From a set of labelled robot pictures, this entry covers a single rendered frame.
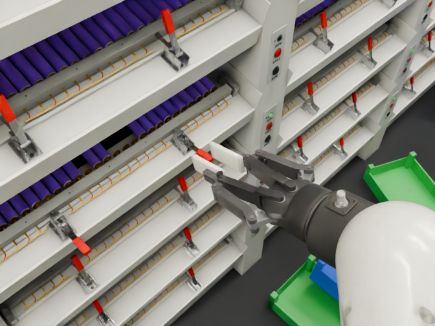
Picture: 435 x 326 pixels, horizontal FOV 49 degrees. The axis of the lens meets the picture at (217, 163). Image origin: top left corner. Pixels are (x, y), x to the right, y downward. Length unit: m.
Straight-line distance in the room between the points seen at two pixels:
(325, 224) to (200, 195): 0.55
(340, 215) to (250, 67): 0.46
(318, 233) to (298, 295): 1.02
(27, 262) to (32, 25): 0.40
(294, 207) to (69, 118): 0.34
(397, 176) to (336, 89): 0.67
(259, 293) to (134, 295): 0.52
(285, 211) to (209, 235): 0.65
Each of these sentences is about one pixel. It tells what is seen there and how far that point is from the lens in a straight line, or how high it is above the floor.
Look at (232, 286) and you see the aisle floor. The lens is 1.60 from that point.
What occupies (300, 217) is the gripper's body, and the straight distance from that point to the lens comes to 0.61.
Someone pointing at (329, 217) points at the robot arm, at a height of 0.97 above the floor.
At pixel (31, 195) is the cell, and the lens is 0.85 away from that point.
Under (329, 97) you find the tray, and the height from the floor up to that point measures 0.56.
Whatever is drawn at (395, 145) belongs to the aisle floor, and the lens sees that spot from 2.06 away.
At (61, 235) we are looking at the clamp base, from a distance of 0.83.
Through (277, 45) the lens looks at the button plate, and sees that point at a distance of 0.94.
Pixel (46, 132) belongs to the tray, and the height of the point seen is 0.96.
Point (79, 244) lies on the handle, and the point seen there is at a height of 0.78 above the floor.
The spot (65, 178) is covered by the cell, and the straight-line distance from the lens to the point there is 0.86.
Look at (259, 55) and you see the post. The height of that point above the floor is 0.89.
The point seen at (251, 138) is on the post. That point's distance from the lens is 1.07.
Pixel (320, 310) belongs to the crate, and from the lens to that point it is 1.59.
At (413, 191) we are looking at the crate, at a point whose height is 0.00.
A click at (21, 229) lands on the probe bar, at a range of 0.83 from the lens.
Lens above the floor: 1.44
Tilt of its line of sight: 50 degrees down
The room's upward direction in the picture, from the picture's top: straight up
